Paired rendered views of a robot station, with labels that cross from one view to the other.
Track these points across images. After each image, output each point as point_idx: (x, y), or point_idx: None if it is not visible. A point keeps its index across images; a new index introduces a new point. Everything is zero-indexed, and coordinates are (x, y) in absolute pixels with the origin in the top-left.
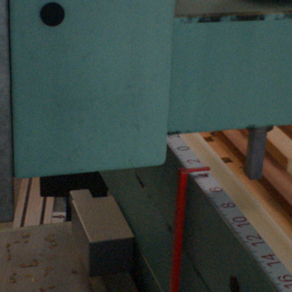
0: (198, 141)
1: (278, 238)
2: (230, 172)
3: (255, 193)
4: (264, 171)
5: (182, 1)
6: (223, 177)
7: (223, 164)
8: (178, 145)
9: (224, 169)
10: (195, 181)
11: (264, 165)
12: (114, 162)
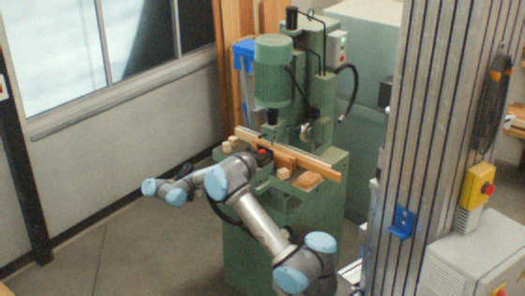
0: (283, 147)
1: (262, 139)
2: (275, 144)
3: (271, 146)
4: (272, 147)
5: (278, 119)
6: (275, 143)
7: (277, 145)
8: (283, 143)
9: (276, 144)
10: (276, 140)
11: (273, 148)
12: None
